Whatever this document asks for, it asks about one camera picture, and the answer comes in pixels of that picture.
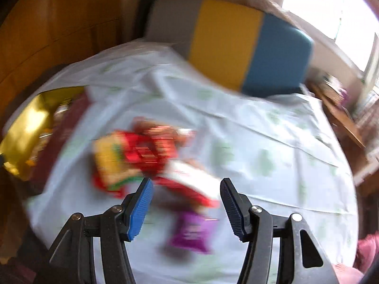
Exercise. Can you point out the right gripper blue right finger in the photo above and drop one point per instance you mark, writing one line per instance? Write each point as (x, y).
(237, 207)

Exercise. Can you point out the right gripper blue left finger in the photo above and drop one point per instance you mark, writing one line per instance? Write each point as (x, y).
(138, 208)

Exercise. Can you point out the red and white snack packet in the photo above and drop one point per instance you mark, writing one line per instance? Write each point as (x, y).
(193, 183)

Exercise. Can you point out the purple snack packet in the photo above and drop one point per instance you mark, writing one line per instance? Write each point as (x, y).
(193, 232)

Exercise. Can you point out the shiny red snack packet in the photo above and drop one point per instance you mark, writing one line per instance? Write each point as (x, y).
(149, 154)

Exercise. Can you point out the clear rice-cracker roll red ends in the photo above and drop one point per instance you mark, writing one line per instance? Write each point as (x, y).
(155, 129)

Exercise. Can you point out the white cloud-print tablecloth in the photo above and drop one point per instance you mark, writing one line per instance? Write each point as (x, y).
(280, 152)

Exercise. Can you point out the gold and maroon gift box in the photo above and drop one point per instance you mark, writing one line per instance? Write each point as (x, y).
(34, 140)

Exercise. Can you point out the wooden side table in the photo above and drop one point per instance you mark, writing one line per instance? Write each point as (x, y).
(338, 116)

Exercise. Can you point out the pink fuzzy sleeve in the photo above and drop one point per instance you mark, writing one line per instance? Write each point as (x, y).
(366, 252)

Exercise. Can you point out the grey yellow blue chair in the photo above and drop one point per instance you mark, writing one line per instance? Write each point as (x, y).
(240, 48)

